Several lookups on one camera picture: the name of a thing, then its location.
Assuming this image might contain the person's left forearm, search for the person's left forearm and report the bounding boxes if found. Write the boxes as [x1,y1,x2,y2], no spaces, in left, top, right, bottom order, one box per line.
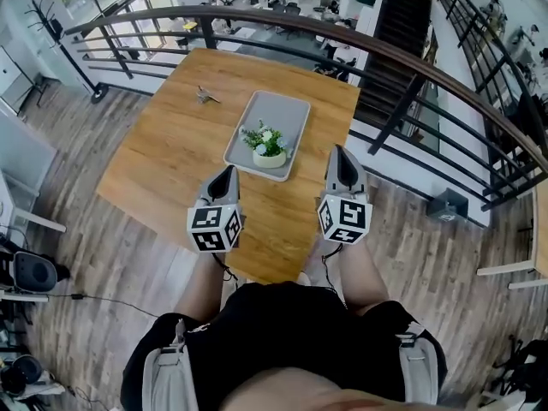
[173,250,228,321]

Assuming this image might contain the dark curved balcony railing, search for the dark curved balcony railing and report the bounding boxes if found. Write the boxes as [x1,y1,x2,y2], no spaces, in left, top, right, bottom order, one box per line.
[63,4,548,213]

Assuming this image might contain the wooden desk with white legs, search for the wooden desk with white legs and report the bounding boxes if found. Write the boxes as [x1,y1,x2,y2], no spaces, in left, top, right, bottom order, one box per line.
[476,177,548,291]

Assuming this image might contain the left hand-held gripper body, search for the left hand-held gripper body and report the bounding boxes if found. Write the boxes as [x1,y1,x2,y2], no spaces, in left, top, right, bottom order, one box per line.
[186,164,244,255]

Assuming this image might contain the black tripod stand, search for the black tripod stand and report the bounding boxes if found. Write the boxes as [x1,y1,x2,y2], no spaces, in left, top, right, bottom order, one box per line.
[491,335,548,404]

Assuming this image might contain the person's black shirt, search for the person's black shirt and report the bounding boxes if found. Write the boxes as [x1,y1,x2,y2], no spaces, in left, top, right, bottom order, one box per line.
[120,280,449,411]

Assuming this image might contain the grey and black chair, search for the grey and black chair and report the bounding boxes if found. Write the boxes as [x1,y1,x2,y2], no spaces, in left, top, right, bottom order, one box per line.
[0,249,72,304]

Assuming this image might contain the potted flower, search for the potted flower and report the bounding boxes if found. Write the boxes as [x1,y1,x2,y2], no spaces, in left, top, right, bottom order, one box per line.
[238,119,294,170]

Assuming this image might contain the dark staircase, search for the dark staircase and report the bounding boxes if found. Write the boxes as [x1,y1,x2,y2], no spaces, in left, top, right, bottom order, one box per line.
[354,0,434,128]

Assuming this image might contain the grey harness strap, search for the grey harness strap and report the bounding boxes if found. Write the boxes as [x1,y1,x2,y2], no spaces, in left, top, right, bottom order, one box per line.
[141,318,190,411]
[396,321,440,406]

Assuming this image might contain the white cabinet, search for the white cabinet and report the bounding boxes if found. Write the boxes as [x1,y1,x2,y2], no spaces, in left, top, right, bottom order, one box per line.
[0,111,69,235]

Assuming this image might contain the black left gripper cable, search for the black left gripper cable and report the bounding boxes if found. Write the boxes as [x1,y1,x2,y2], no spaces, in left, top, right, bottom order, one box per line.
[211,252,240,283]

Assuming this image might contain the black floor cable with adapter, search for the black floor cable with adapter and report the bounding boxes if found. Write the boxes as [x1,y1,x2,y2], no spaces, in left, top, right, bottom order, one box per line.
[45,291,160,319]

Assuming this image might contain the black coat rack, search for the black coat rack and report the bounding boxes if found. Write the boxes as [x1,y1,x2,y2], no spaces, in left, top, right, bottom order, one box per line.
[24,0,110,104]

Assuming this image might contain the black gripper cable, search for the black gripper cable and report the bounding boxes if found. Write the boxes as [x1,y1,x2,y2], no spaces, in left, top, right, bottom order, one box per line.
[319,242,348,310]
[211,252,240,283]

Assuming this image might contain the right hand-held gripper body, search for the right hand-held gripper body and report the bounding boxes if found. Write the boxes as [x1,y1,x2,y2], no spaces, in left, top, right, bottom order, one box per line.
[317,144,372,246]

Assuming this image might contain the grey rectangular tray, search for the grey rectangular tray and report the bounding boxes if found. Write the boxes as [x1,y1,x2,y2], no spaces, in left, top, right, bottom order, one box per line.
[223,90,312,183]

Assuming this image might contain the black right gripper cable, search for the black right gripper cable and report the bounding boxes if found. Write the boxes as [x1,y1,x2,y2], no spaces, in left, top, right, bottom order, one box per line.
[319,242,348,310]

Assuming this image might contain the person's right forearm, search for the person's right forearm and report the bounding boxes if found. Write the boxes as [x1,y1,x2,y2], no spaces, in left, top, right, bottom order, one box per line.
[337,238,391,317]

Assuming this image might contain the small black box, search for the small black box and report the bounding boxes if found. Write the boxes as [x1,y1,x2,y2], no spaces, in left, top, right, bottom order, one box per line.
[426,188,470,224]

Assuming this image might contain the black stair railing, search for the black stair railing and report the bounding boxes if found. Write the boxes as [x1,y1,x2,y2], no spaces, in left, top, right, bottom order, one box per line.
[439,0,548,153]

